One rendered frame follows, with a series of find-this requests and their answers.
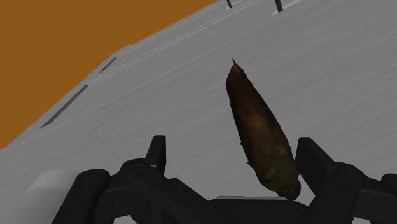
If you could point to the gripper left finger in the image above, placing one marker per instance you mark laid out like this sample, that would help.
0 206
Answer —
139 192

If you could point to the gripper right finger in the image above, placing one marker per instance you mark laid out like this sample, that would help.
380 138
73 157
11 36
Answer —
341 192

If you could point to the brown pointed bamboo shoot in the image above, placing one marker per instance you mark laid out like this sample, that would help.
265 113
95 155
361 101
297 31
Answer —
260 133

